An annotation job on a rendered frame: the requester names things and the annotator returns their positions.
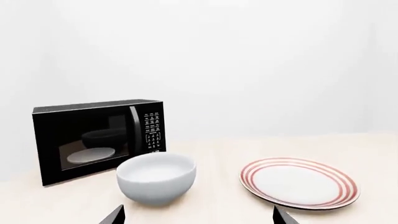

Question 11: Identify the white ceramic bowl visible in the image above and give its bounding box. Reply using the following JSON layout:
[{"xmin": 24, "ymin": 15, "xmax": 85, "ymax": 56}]
[{"xmin": 116, "ymin": 151, "xmax": 197, "ymax": 207}]

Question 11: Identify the white plate with red rings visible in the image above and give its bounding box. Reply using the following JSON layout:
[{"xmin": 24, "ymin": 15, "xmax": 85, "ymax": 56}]
[{"xmin": 238, "ymin": 157, "xmax": 361, "ymax": 209}]

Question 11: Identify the black microwave oven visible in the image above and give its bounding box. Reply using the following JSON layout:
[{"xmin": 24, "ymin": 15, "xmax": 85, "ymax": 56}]
[{"xmin": 32, "ymin": 98, "xmax": 168, "ymax": 187}]

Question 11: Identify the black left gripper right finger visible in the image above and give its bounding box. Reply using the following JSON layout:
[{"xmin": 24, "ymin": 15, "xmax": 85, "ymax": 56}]
[{"xmin": 272, "ymin": 205, "xmax": 299, "ymax": 224}]

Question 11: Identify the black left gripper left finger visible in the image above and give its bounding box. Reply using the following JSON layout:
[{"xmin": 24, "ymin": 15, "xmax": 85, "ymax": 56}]
[{"xmin": 98, "ymin": 204, "xmax": 126, "ymax": 224}]

